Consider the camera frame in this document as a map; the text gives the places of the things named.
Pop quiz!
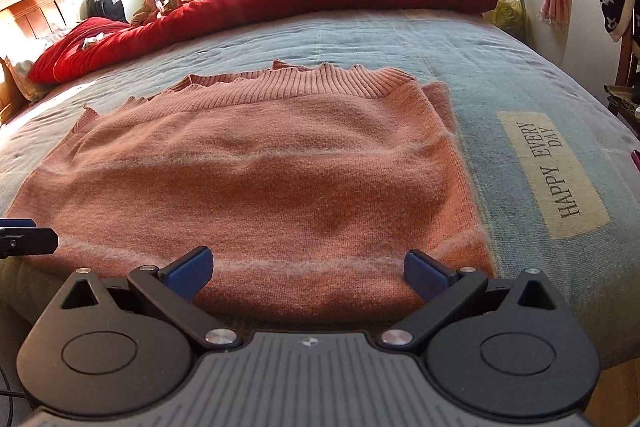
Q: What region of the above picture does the yellow plastic bag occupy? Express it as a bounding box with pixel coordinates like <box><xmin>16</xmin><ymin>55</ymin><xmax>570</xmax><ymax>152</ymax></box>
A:
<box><xmin>492</xmin><ymin>0</ymin><xmax>531</xmax><ymax>40</ymax></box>

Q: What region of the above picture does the black backpack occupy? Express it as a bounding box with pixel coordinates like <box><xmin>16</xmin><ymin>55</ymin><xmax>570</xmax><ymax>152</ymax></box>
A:
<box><xmin>80</xmin><ymin>0</ymin><xmax>126</xmax><ymax>25</ymax></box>

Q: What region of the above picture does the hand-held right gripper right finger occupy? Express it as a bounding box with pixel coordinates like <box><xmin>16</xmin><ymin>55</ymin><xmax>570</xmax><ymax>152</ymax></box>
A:
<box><xmin>375</xmin><ymin>249</ymin><xmax>558</xmax><ymax>354</ymax></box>

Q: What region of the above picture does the orange knit sweater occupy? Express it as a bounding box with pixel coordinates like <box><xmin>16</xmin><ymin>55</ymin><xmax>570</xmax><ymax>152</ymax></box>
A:
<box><xmin>6</xmin><ymin>60</ymin><xmax>497</xmax><ymax>323</ymax></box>

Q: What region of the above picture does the patterned pillow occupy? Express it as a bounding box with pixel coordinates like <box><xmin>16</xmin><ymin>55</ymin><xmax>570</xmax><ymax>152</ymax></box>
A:
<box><xmin>0</xmin><ymin>57</ymin><xmax>51</xmax><ymax>102</ymax></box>

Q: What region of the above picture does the wooden headboard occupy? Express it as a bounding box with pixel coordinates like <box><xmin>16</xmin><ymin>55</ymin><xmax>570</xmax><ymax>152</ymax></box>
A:
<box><xmin>0</xmin><ymin>0</ymin><xmax>68</xmax><ymax>122</ymax></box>

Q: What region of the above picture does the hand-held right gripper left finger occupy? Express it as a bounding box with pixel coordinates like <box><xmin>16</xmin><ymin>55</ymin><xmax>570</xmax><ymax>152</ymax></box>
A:
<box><xmin>60</xmin><ymin>246</ymin><xmax>243</xmax><ymax>354</ymax></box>

